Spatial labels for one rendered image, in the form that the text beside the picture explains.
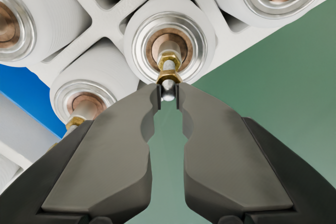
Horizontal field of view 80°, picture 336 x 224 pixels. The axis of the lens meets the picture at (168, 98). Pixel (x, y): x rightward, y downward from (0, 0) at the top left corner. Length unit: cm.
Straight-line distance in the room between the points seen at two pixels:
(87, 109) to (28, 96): 28
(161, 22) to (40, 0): 12
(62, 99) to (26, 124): 26
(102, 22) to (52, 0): 6
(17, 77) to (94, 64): 29
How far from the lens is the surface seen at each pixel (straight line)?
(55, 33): 25
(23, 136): 50
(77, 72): 24
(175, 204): 85
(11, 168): 51
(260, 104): 58
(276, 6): 22
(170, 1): 20
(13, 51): 26
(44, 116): 50
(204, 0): 27
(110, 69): 25
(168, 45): 19
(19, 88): 51
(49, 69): 34
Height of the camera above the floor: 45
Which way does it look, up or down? 60 degrees down
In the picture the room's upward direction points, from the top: 179 degrees counter-clockwise
